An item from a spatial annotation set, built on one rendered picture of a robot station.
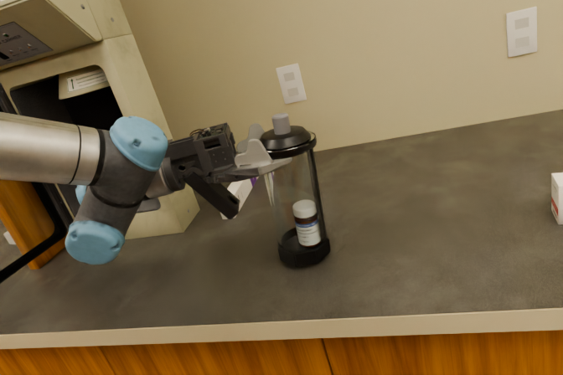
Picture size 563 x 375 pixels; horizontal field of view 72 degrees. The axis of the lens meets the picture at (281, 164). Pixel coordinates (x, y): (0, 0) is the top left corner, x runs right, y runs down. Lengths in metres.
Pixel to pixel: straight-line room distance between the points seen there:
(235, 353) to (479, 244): 0.47
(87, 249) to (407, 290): 0.47
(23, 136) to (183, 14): 0.85
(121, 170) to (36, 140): 0.10
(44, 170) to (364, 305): 0.47
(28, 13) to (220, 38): 0.56
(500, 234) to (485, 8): 0.65
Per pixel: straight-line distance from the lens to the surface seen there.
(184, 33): 1.28
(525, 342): 0.72
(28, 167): 0.51
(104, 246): 0.60
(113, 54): 0.91
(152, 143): 0.52
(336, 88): 1.20
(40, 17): 0.86
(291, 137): 0.62
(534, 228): 0.77
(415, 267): 0.69
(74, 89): 0.99
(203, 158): 0.64
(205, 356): 0.81
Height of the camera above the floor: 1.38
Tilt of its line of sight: 21 degrees down
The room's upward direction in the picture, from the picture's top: 16 degrees counter-clockwise
